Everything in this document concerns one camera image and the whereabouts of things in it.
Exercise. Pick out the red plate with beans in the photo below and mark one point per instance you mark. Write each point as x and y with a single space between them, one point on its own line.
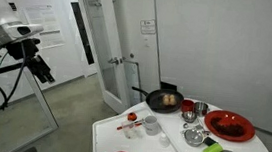
229 126

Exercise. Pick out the black frying pan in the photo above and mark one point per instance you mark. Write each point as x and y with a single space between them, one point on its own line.
162 100

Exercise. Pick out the white glass door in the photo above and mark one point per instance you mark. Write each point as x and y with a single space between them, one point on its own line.
100 23

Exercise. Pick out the red handled utensil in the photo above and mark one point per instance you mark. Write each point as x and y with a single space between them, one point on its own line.
130 125

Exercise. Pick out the small white shaker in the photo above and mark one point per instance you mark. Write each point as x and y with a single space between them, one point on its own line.
164 141

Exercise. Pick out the small steel measuring spoons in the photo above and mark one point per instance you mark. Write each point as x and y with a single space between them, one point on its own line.
193 127

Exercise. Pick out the small steel bowl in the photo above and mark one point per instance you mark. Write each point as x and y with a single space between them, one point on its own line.
189 116

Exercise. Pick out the clear plastic measuring cup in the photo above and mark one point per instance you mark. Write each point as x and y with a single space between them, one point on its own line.
131 133

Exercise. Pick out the small red cup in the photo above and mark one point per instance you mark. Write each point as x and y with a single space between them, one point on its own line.
187 105

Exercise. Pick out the two eggs in pan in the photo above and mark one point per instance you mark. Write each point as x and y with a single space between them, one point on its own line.
169 99

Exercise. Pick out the wall sign plaque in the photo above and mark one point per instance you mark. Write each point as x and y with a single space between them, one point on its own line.
148 27

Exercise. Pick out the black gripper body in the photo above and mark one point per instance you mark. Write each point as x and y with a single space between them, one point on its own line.
27 50

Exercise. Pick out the white plastic tray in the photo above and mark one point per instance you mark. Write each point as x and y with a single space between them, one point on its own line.
106 138

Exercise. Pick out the green bottle black cap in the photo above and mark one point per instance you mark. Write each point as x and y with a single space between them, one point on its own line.
212 146

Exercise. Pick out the orange black round timer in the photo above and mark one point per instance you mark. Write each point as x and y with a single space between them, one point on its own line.
132 116

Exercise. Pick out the steel pot with lid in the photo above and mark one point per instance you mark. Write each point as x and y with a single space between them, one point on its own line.
193 137

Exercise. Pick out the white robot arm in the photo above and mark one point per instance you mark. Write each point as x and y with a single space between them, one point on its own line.
18 39

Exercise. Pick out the white ceramic mug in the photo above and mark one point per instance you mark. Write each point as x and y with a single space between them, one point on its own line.
151 125

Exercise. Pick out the small steel pot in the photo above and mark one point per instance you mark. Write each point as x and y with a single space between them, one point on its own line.
201 108

